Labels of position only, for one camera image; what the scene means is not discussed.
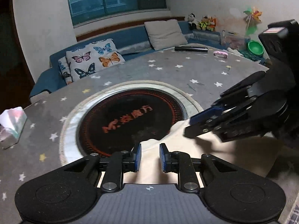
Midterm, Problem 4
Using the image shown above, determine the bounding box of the cream hoodie sweatshirt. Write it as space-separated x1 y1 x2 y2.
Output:
97 117 299 189

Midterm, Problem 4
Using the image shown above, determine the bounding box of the grey star pattern table mat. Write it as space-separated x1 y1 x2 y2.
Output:
0 42 299 224

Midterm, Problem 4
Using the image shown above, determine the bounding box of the black induction cooktop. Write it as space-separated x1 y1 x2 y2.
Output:
76 88 187 157

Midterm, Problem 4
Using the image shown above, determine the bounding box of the pink wrapped packet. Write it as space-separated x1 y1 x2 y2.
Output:
213 51 228 58

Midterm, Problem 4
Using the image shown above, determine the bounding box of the green plastic bowl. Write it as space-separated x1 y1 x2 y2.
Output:
247 40 264 57

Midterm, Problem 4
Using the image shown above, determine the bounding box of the black remote control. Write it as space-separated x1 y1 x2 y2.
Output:
174 46 208 53

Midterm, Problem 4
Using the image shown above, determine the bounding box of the yellow vest plush toy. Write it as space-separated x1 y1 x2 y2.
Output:
199 16 210 31

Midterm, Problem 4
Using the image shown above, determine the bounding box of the orange plush toy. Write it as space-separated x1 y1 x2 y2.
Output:
207 17 217 31

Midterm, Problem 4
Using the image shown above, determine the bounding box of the panda plush toy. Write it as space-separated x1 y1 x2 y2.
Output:
187 13 198 30

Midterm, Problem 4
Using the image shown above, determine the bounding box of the beige cushion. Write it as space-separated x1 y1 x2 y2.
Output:
144 19 187 51

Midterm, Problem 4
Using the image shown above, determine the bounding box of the butterfly print pillow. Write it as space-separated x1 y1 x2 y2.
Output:
66 38 125 81

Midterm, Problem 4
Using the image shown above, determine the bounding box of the blue sofa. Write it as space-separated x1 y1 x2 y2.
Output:
29 19 223 99

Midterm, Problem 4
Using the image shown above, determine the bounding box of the tissue box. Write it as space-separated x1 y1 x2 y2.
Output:
1 107 27 149

